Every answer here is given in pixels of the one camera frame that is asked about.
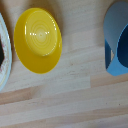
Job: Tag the yellow plastic plate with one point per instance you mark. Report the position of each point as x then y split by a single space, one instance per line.
38 40

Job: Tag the blue plastic cup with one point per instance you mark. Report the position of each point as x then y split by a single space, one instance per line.
115 43

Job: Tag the white rimmed plate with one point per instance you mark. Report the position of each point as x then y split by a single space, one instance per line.
4 63

